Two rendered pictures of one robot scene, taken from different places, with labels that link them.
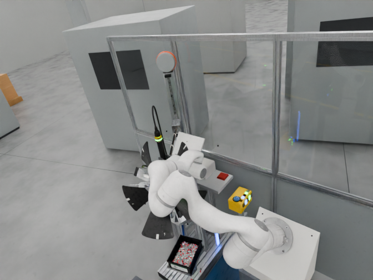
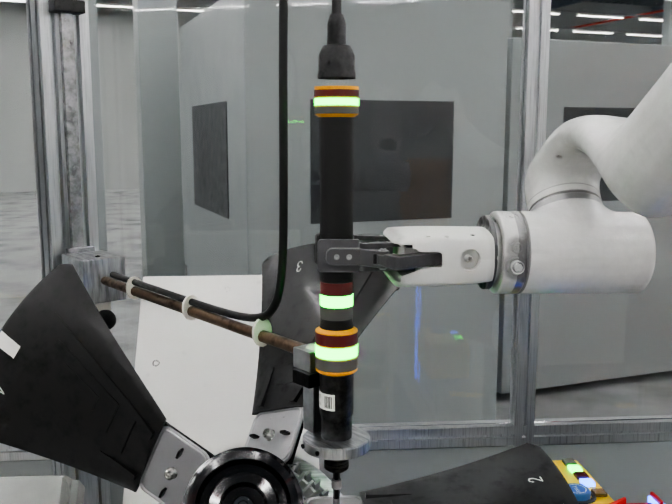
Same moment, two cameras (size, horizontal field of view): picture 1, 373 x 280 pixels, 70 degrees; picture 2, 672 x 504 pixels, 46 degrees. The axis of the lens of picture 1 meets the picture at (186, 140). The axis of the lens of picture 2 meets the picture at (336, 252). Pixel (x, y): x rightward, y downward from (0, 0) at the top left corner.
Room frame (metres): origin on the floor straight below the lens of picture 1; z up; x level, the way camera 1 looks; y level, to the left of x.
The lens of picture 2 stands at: (0.91, 0.75, 1.58)
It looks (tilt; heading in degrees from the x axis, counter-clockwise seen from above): 9 degrees down; 311
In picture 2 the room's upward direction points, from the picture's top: straight up
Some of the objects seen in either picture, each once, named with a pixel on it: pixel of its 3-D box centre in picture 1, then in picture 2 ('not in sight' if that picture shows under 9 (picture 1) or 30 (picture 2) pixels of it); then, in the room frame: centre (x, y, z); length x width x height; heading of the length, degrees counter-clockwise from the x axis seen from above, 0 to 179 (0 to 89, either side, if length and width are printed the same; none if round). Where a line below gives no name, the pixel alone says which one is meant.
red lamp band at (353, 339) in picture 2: not in sight; (336, 336); (1.42, 0.17, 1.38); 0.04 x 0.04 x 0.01
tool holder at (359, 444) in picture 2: not in sight; (330, 399); (1.43, 0.16, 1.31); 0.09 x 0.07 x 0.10; 170
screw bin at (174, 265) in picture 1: (185, 253); not in sight; (1.16, 0.14, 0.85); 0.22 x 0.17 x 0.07; 151
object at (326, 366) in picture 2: not in sight; (336, 361); (1.42, 0.17, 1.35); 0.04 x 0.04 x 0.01
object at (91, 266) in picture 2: (176, 126); (92, 276); (2.04, 0.06, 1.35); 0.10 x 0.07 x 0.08; 170
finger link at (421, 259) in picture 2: not in sight; (413, 257); (1.35, 0.14, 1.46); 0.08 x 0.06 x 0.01; 105
